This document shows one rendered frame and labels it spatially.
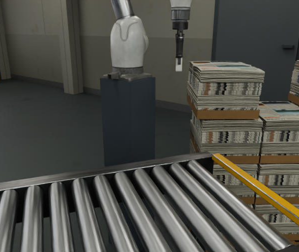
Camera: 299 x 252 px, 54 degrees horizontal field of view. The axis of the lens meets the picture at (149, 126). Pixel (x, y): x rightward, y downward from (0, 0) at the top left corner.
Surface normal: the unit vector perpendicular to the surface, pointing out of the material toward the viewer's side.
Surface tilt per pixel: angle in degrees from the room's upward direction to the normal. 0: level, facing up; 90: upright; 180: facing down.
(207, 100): 90
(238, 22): 90
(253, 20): 90
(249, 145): 90
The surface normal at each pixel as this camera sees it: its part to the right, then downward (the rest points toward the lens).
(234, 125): 0.00, 0.33
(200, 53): -0.61, 0.26
